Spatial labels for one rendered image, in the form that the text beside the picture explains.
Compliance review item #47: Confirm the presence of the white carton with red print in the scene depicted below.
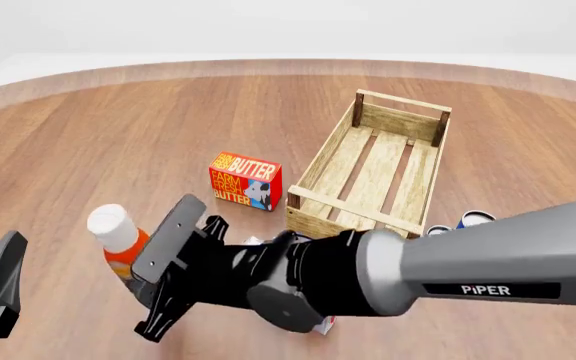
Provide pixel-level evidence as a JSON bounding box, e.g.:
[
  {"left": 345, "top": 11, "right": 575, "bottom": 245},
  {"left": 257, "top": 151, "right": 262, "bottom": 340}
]
[{"left": 312, "top": 314, "right": 338, "bottom": 336}]

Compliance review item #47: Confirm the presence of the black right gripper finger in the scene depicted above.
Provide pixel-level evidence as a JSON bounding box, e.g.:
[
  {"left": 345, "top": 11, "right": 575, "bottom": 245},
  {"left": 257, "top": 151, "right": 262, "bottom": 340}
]
[{"left": 125, "top": 275, "right": 161, "bottom": 315}]

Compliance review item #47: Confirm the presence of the ketchup bottle with white cap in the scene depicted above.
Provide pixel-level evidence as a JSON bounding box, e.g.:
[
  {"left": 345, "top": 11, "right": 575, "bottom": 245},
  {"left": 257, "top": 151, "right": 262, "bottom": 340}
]
[{"left": 86, "top": 203, "right": 152, "bottom": 281}]

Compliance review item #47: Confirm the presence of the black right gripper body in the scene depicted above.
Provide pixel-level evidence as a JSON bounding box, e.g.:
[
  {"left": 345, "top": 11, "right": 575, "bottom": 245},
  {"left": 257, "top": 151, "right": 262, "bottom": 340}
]
[{"left": 134, "top": 214, "right": 231, "bottom": 344}]

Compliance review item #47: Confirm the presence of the blue and white tin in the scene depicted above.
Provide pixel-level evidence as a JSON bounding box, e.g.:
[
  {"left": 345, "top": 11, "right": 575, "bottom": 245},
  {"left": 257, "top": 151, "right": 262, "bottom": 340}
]
[{"left": 455, "top": 210, "right": 498, "bottom": 230}]

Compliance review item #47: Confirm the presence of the red butter box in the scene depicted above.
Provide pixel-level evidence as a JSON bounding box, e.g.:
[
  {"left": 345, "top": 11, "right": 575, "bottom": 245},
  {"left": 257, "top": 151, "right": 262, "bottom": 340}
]
[{"left": 208, "top": 150, "right": 283, "bottom": 213}]

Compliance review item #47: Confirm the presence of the wooden slat tray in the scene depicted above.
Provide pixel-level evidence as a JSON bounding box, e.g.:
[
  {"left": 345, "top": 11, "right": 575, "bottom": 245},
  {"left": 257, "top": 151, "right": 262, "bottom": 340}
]
[{"left": 285, "top": 88, "right": 453, "bottom": 241}]

